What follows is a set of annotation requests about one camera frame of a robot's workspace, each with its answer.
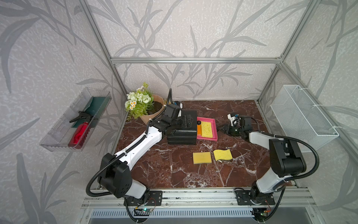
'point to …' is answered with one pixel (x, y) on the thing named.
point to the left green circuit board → (145, 212)
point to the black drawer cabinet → (185, 136)
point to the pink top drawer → (213, 123)
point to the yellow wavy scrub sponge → (220, 154)
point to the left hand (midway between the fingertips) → (188, 120)
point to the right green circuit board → (260, 214)
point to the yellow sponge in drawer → (206, 129)
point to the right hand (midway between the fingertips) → (219, 127)
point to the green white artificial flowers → (138, 102)
